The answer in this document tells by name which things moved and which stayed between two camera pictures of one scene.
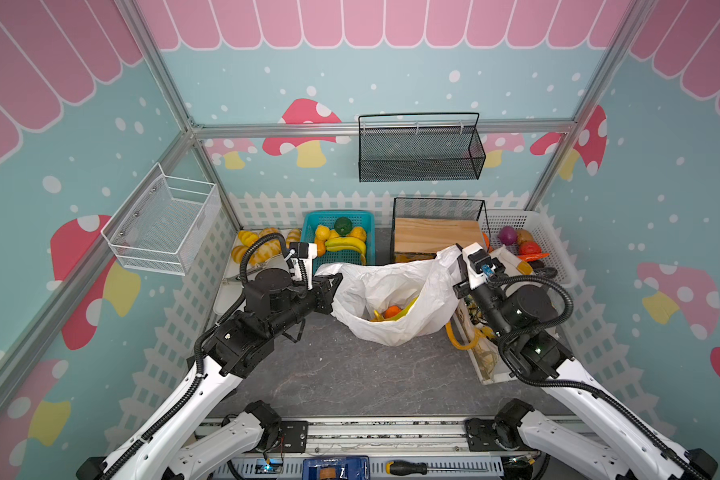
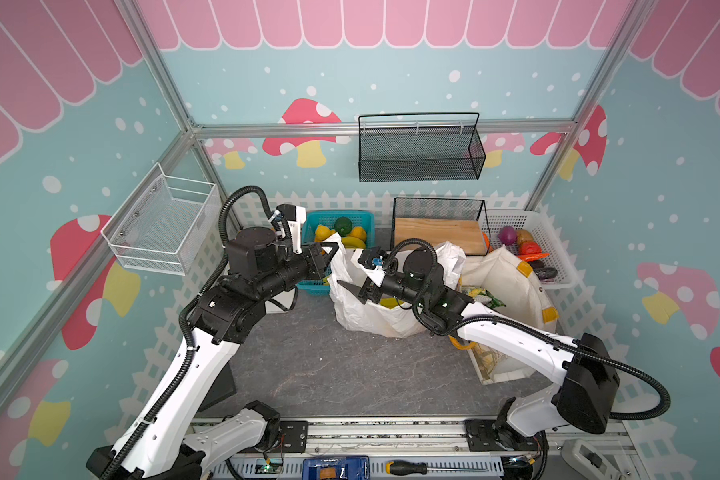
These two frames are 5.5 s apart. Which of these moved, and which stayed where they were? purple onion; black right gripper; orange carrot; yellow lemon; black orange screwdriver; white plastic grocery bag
Moved: white plastic grocery bag; black right gripper
Stayed: orange carrot; yellow lemon; black orange screwdriver; purple onion
